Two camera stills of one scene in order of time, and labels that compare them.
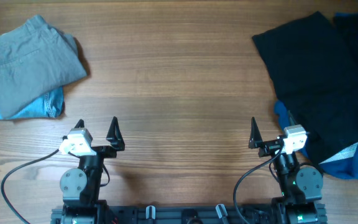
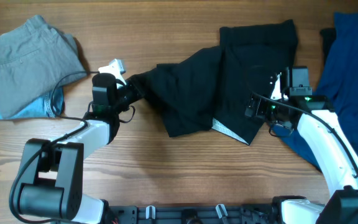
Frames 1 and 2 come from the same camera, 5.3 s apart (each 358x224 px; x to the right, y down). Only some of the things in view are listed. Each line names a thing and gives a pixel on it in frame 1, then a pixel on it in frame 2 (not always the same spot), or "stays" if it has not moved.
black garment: x=355 y=70 -> x=329 y=37
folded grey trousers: x=23 y=65 stays
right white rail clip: x=221 y=210 stays
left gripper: x=101 y=149 -> x=134 y=90
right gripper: x=269 y=145 -> x=255 y=106
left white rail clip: x=153 y=211 stays
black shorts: x=308 y=65 -> x=206 y=90
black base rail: x=189 y=214 stays
